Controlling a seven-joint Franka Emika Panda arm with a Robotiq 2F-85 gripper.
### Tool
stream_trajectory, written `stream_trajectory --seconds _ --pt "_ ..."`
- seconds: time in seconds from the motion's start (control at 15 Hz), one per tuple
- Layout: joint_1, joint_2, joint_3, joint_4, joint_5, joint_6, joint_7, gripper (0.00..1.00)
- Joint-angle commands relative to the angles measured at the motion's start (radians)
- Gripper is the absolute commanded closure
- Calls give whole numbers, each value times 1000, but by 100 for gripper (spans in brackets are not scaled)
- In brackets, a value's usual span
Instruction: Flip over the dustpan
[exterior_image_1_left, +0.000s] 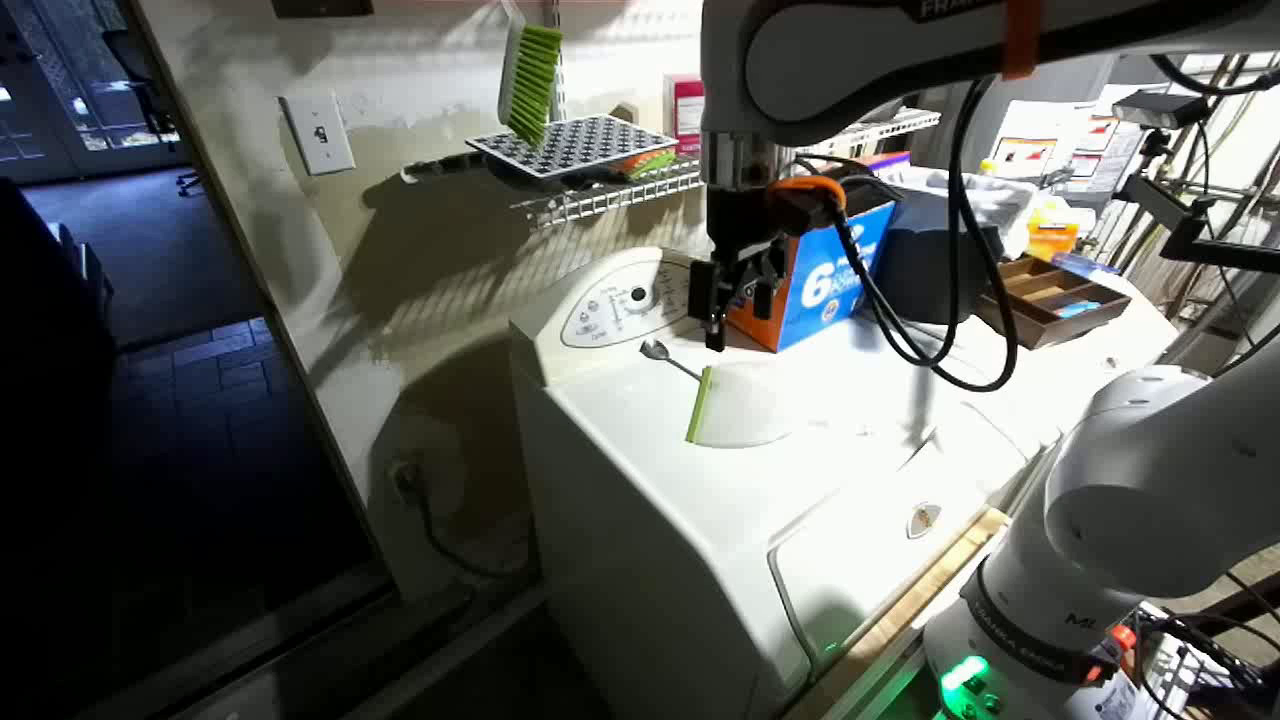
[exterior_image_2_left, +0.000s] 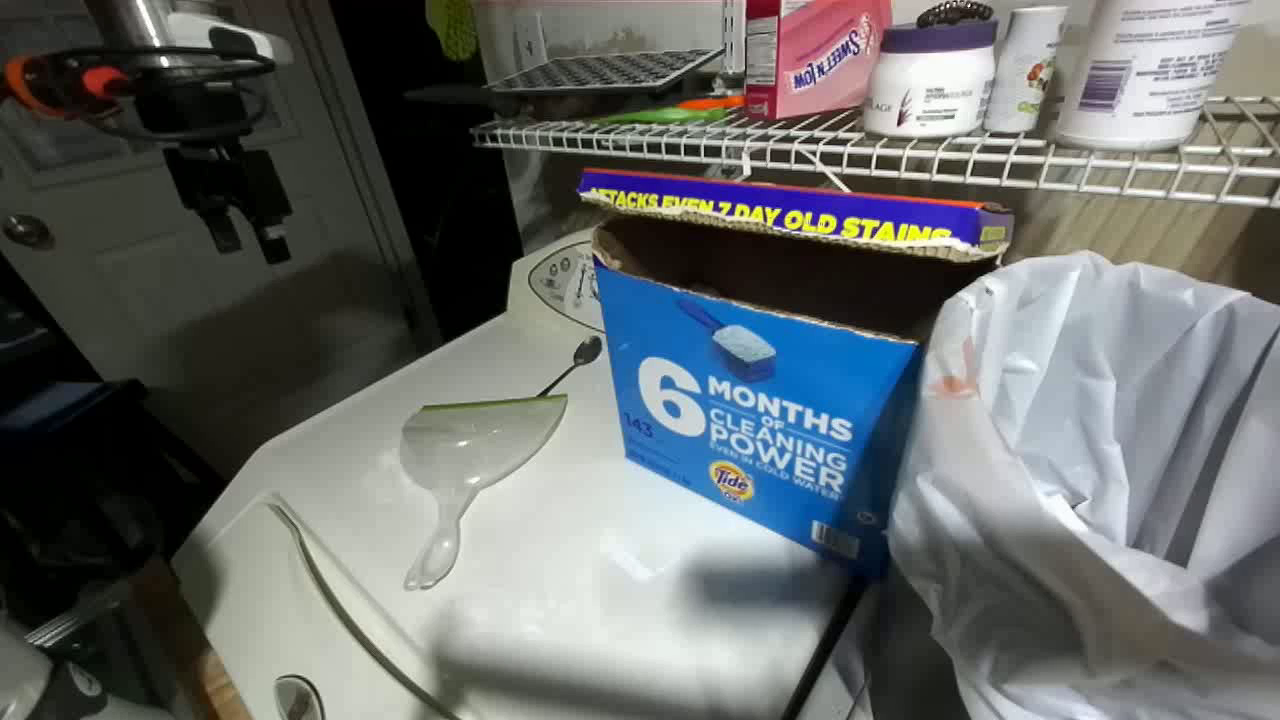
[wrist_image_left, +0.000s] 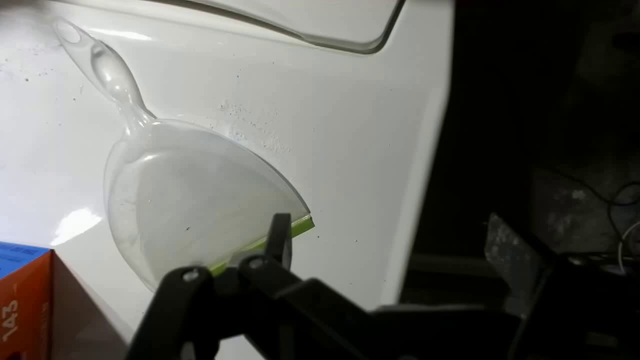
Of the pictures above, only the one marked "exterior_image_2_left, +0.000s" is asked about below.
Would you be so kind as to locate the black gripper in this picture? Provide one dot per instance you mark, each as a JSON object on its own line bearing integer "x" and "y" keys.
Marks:
{"x": 206, "y": 151}

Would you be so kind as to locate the clear plastic dustpan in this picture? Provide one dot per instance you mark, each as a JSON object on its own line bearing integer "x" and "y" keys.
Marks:
{"x": 458, "y": 453}

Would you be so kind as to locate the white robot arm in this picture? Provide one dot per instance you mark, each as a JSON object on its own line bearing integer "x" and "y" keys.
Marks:
{"x": 184, "y": 26}

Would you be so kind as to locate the white panelled door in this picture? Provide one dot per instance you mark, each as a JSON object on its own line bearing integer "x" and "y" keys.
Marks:
{"x": 229, "y": 346}

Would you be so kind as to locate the round door knob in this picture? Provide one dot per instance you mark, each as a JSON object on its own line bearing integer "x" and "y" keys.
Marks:
{"x": 29, "y": 233}

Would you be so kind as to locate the blue detergent cardboard box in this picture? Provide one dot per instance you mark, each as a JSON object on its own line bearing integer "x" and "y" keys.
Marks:
{"x": 765, "y": 337}

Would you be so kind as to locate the pink cardboard box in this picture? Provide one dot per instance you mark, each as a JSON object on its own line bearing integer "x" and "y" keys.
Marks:
{"x": 808, "y": 59}

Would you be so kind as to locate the white jar purple lid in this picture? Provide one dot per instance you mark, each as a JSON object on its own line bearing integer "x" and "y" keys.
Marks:
{"x": 934, "y": 83}

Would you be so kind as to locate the small white bottle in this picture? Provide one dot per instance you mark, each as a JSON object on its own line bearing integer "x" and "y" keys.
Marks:
{"x": 1024, "y": 65}

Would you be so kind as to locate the white trash bag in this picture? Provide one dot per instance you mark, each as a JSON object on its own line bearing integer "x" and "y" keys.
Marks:
{"x": 1091, "y": 503}

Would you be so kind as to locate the large white tub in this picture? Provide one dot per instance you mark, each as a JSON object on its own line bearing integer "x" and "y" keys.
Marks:
{"x": 1145, "y": 72}

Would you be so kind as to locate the white wire shelf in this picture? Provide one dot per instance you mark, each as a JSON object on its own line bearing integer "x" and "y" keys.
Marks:
{"x": 1229, "y": 159}

